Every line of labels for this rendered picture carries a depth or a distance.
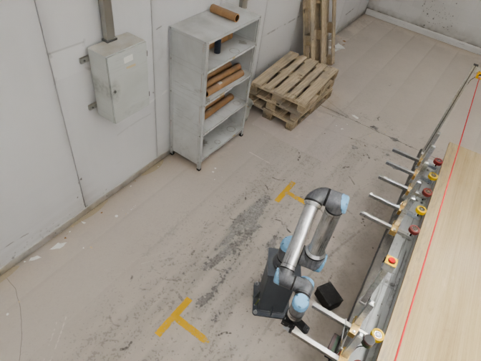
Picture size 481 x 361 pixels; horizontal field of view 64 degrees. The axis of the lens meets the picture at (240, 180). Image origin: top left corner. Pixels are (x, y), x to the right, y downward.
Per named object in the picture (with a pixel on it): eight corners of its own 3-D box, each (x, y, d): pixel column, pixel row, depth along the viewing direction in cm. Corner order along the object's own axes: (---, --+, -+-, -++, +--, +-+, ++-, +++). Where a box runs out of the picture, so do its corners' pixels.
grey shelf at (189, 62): (169, 153, 459) (168, 25, 350) (215, 120, 516) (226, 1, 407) (199, 171, 444) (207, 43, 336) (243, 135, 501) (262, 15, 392)
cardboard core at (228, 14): (210, 4, 375) (235, 15, 365) (215, 2, 380) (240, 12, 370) (209, 13, 381) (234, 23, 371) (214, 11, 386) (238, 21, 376)
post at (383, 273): (358, 302, 271) (382, 267, 240) (361, 297, 274) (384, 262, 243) (364, 306, 270) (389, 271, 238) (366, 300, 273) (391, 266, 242)
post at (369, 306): (343, 337, 260) (368, 303, 226) (345, 333, 262) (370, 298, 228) (348, 340, 259) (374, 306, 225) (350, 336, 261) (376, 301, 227)
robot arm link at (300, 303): (312, 296, 215) (307, 311, 208) (306, 306, 223) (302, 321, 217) (296, 289, 217) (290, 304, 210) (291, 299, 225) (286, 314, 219)
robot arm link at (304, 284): (298, 271, 226) (292, 288, 218) (317, 279, 224) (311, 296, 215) (295, 279, 233) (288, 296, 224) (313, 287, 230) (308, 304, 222)
